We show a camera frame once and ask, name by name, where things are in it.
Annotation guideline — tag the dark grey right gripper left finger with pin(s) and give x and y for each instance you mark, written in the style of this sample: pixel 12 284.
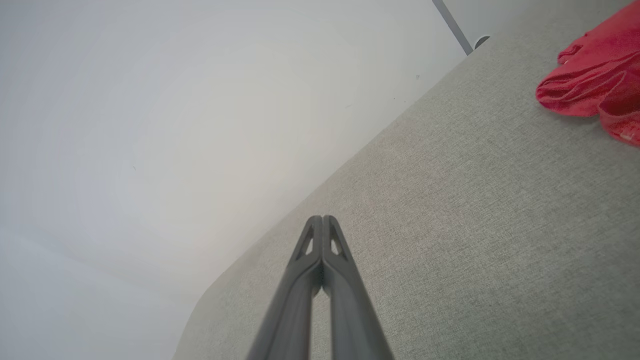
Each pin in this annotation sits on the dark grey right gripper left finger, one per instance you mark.
pixel 292 310

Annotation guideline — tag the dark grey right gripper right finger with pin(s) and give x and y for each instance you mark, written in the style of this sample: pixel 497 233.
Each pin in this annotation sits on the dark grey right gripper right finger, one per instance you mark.
pixel 352 315

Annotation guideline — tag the red and white jersey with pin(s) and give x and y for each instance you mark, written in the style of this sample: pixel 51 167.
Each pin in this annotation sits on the red and white jersey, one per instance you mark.
pixel 600 75

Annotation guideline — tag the grey fabric sofa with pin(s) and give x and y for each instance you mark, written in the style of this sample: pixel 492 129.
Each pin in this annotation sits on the grey fabric sofa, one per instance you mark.
pixel 475 225

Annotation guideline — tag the dark round base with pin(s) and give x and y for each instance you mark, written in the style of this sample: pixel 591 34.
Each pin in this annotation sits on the dark round base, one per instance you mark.
pixel 481 42

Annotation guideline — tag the grey metal pole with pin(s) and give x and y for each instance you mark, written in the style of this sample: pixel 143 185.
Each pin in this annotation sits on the grey metal pole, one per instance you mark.
pixel 452 25

